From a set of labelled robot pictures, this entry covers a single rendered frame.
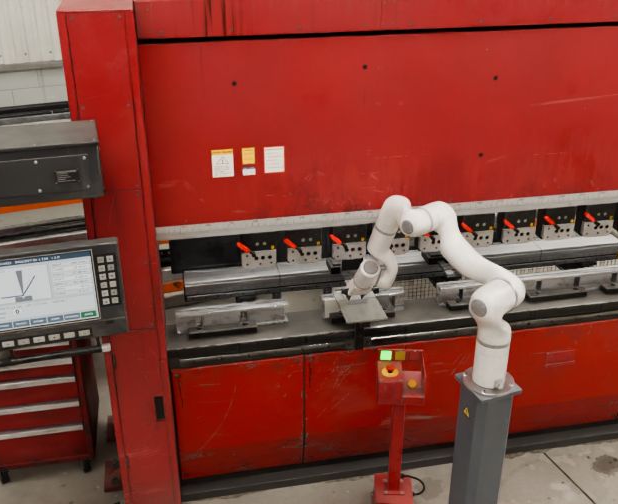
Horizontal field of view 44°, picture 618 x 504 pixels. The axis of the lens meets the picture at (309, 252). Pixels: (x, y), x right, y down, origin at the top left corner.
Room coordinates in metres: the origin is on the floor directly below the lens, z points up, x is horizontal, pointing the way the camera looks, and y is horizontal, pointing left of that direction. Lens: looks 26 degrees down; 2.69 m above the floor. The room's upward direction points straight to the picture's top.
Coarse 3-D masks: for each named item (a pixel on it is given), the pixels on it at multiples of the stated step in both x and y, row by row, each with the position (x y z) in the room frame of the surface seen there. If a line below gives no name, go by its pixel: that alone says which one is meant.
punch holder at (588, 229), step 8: (584, 208) 3.26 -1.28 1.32; (592, 208) 3.25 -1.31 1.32; (600, 208) 3.26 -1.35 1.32; (608, 208) 3.27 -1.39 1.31; (576, 216) 3.32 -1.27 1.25; (584, 216) 3.25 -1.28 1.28; (592, 216) 3.25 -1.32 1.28; (600, 216) 3.26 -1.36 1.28; (608, 216) 3.27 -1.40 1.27; (576, 224) 3.31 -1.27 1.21; (584, 224) 3.24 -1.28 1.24; (592, 224) 3.25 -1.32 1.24; (600, 224) 3.26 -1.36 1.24; (608, 224) 3.27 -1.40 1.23; (576, 232) 3.30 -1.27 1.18; (584, 232) 3.24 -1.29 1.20; (592, 232) 3.25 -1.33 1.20; (600, 232) 3.26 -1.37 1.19; (608, 232) 3.27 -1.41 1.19
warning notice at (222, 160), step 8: (216, 152) 2.91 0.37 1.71; (224, 152) 2.91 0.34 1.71; (232, 152) 2.92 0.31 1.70; (216, 160) 2.91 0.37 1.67; (224, 160) 2.91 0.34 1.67; (232, 160) 2.92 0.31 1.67; (216, 168) 2.91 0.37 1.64; (224, 168) 2.91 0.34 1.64; (232, 168) 2.92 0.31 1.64; (216, 176) 2.91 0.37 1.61; (224, 176) 2.91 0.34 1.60
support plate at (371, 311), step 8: (336, 296) 2.99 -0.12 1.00; (368, 296) 2.99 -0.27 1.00; (344, 304) 2.92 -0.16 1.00; (352, 304) 2.92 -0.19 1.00; (360, 304) 2.92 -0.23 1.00; (368, 304) 2.92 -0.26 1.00; (376, 304) 2.92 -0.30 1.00; (344, 312) 2.85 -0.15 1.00; (352, 312) 2.85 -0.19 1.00; (360, 312) 2.85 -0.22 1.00; (368, 312) 2.85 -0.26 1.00; (376, 312) 2.85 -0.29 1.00; (384, 312) 2.85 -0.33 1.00; (352, 320) 2.79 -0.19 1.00; (360, 320) 2.79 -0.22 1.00; (368, 320) 2.79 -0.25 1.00; (376, 320) 2.80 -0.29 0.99
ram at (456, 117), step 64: (192, 64) 2.89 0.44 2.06; (256, 64) 2.94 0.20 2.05; (320, 64) 2.99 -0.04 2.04; (384, 64) 3.04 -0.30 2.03; (448, 64) 3.10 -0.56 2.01; (512, 64) 3.15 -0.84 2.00; (576, 64) 3.21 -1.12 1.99; (192, 128) 2.89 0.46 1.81; (256, 128) 2.94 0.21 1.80; (320, 128) 2.99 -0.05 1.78; (384, 128) 3.05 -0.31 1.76; (448, 128) 3.10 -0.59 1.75; (512, 128) 3.16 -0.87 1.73; (576, 128) 3.22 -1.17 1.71; (192, 192) 2.89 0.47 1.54; (256, 192) 2.94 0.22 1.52; (320, 192) 2.99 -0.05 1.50; (384, 192) 3.05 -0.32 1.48; (448, 192) 3.11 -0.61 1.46; (512, 192) 3.17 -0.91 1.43; (576, 192) 3.23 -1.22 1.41
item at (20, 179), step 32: (0, 128) 2.44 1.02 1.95; (32, 128) 2.45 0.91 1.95; (64, 128) 2.45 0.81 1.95; (96, 128) 2.45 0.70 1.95; (0, 160) 2.24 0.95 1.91; (32, 160) 2.26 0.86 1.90; (64, 160) 2.29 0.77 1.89; (96, 160) 2.32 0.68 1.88; (0, 192) 2.23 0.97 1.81; (32, 192) 2.26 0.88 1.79; (64, 192) 2.29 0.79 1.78; (96, 192) 2.32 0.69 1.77; (0, 352) 2.29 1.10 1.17
